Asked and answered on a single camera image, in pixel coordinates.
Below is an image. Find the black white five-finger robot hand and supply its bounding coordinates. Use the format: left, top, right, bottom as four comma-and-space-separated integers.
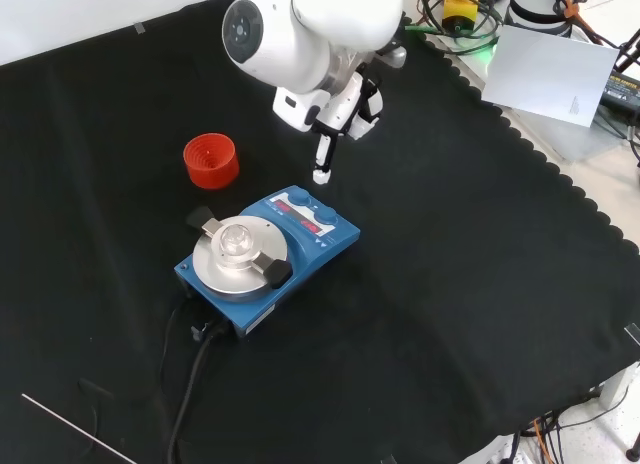
271, 47, 408, 186

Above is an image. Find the black cable bundle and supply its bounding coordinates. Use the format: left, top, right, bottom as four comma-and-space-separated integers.
497, 383, 640, 464

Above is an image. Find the red ribbed plastic cup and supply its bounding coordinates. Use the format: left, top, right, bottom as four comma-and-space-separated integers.
182, 131, 241, 191

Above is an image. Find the white table leg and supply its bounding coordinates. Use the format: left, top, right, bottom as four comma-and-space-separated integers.
598, 362, 640, 411

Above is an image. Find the black table cloth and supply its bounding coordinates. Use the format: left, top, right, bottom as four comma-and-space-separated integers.
0, 0, 640, 464

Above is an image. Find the thin glass rod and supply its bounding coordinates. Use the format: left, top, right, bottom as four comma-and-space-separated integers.
20, 393, 139, 464

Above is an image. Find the heater with blue base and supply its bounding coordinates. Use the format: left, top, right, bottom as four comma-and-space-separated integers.
173, 184, 362, 340

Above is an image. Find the clear round-bottom glass flask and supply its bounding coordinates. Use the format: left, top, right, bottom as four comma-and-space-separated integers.
214, 223, 259, 266

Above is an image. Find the black power adapter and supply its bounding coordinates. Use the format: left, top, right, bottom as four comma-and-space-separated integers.
598, 68, 640, 117

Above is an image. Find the black heater power cable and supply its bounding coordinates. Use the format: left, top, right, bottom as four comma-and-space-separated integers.
166, 317, 230, 464

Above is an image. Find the yellow stop button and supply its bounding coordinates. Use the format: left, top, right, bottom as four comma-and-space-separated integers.
441, 0, 481, 36

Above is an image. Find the pale board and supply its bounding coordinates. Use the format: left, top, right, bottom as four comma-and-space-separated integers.
478, 24, 621, 130

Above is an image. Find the orange robot cable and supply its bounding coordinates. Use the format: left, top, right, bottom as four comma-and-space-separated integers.
553, 0, 622, 49

